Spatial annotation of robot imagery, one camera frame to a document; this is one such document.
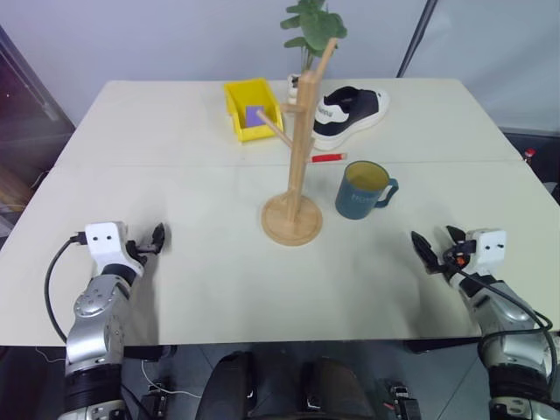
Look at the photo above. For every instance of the yellow plastic storage bin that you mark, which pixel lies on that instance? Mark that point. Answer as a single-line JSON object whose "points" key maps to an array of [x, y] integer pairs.
{"points": [[267, 94]]}

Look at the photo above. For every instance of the blue mug with yellow inside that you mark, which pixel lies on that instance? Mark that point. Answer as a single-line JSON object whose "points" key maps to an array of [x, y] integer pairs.
{"points": [[355, 199]]}

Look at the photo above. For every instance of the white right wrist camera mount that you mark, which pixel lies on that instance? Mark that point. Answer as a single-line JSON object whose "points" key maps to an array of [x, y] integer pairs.
{"points": [[490, 249]]}

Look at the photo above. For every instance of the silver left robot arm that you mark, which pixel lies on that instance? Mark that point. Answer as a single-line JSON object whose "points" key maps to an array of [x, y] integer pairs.
{"points": [[94, 324]]}

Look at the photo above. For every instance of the black and white sneaker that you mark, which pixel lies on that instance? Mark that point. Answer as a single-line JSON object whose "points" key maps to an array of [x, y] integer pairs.
{"points": [[350, 109]]}

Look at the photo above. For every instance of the green plant in white pot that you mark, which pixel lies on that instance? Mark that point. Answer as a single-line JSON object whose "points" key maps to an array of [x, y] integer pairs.
{"points": [[316, 26]]}

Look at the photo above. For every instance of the dark cabinet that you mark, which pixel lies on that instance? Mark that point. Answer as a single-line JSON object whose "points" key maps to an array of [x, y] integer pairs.
{"points": [[26, 118]]}

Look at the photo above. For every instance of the dark rounded shape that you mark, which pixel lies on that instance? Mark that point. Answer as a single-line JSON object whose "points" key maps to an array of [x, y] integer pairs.
{"points": [[229, 385], [334, 387]]}

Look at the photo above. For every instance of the red marker pen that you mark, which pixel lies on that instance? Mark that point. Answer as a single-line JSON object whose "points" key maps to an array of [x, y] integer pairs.
{"points": [[326, 157]]}

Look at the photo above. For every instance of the wooden mug tree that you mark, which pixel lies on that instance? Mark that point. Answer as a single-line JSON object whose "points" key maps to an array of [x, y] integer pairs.
{"points": [[297, 153]]}

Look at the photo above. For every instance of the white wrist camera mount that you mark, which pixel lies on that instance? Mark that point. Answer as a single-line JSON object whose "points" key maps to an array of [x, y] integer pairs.
{"points": [[107, 242], [490, 249]]}

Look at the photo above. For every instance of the purple block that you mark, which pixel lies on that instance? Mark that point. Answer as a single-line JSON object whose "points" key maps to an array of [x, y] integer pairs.
{"points": [[254, 116]]}

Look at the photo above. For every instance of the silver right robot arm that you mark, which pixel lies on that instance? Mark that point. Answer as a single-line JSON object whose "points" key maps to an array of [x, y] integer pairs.
{"points": [[512, 337]]}

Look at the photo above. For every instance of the black slanted pole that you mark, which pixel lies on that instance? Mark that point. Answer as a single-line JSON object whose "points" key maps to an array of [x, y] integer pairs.
{"points": [[415, 37]]}

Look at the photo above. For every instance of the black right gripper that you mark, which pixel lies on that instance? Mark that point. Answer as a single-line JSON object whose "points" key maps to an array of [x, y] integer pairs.
{"points": [[455, 259]]}

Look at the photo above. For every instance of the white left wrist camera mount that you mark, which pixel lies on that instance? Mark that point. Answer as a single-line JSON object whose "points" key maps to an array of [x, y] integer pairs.
{"points": [[107, 242]]}

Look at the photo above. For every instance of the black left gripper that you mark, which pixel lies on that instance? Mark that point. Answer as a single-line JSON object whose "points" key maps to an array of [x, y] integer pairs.
{"points": [[137, 250]]}

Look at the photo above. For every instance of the red-capped object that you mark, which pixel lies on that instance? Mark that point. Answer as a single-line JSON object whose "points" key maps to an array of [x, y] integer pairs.
{"points": [[530, 155]]}

